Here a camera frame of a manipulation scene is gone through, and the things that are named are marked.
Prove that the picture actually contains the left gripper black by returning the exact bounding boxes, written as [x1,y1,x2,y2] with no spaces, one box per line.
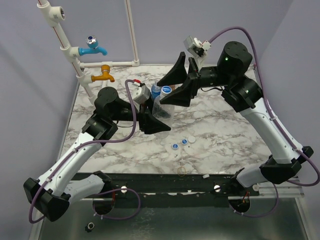
[111,92,172,134]

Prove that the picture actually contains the clear plastic bottle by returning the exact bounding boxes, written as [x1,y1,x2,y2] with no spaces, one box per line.
[152,92,175,127]

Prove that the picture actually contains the blue white bottle cap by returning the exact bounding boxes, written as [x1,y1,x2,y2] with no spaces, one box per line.
[172,143,179,150]

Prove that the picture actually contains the plain white bottle cap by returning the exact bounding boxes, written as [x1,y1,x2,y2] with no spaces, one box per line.
[188,136,196,143]

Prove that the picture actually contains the golden energy drink bottle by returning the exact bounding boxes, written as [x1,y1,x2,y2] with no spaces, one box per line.
[170,85,177,91]

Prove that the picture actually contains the blue label water bottle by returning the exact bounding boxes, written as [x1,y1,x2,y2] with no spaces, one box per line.
[150,83,162,99]

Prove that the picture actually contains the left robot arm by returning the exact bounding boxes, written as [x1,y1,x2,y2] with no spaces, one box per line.
[23,86,171,224]

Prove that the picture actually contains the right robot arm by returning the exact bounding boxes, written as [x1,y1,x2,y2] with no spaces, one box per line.
[157,41,314,196]

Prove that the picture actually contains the yellow rubber band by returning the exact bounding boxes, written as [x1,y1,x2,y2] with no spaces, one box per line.
[177,166,187,176]

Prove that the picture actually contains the orange faucet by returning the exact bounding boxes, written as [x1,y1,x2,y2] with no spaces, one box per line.
[91,64,115,83]

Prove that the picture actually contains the blue faucet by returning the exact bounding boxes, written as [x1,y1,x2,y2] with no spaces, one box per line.
[78,35,108,56]

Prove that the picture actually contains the small black white knob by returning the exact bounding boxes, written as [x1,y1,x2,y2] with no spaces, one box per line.
[85,222,95,233]

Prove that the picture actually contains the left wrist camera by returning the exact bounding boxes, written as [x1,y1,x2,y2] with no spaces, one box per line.
[132,79,151,105]

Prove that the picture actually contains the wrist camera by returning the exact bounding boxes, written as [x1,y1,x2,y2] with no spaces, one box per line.
[132,79,151,105]
[183,35,212,71]

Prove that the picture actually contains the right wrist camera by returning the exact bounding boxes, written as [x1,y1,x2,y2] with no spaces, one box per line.
[183,35,212,71]

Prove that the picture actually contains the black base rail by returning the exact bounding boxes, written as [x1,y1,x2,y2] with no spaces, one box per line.
[87,173,259,209]

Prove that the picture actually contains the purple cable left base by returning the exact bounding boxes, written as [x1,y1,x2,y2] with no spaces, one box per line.
[92,185,142,221]

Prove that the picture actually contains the purple cable base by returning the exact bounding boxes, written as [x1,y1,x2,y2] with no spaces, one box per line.
[232,183,280,218]
[92,185,142,221]

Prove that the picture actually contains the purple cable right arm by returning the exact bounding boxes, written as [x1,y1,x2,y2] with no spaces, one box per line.
[208,26,320,187]

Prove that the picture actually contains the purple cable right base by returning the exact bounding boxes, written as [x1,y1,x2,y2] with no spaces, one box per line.
[232,183,280,218]

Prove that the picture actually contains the white PVC pipe frame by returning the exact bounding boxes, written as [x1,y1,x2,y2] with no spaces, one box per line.
[36,0,140,112]

